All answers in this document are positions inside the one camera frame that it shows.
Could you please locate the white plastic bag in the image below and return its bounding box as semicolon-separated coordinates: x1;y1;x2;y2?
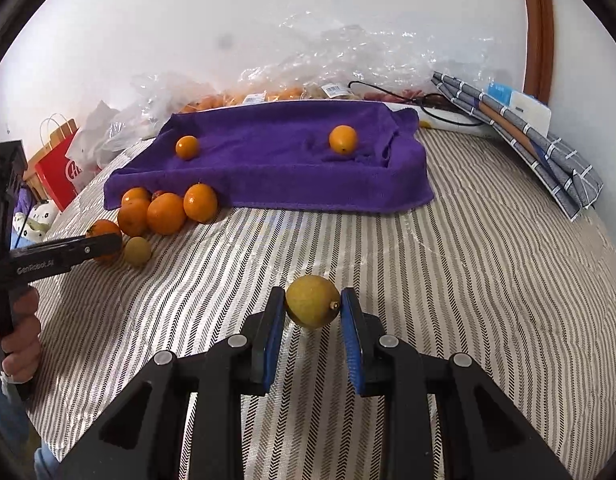
67;101;120;172

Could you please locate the black cable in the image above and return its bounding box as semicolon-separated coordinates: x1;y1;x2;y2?
348;80;484;128

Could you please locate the grey checkered folded cloth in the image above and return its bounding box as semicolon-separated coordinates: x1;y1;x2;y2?
430;71;604;221

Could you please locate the yellow-green lemon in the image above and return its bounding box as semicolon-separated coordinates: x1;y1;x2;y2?
284;275;342;330

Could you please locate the small yellow round fruit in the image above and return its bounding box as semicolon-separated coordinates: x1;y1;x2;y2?
124;236;153;267

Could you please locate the clear bag of brown fruit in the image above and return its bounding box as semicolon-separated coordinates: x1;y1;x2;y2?
308;80;369;102

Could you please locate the purple towel covered tray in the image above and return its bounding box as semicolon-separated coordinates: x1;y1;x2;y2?
103;100;435;214

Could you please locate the clear bag of red fruit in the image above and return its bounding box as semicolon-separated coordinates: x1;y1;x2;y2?
363;87;430;104

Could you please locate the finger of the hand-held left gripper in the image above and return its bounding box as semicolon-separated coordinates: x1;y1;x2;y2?
48;233;123;267

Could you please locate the clear bag of oranges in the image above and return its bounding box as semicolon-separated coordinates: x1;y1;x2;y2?
178;85;309;113

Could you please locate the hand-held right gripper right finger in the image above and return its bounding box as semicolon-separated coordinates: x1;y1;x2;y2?
340;287;574;480

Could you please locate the red paper shopping bag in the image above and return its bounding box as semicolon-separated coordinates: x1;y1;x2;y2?
27;115;84;212

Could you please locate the blue and white tissue pack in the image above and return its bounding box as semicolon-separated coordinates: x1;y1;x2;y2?
485;81;552;141

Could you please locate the person's left hand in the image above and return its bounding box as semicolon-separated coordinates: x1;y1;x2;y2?
0;286;43;383

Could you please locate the brown wooden door frame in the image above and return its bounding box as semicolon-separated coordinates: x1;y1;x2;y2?
519;0;555;103

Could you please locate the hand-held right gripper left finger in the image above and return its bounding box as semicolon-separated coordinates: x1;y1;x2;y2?
55;286;287;480

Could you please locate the yellowish orange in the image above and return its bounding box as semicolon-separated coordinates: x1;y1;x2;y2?
329;125;359;155

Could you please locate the crumpled clear plastic bag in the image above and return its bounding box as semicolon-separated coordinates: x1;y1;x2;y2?
238;10;495;106

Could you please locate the white dotted soft item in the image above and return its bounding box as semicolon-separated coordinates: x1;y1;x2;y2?
12;199;60;249

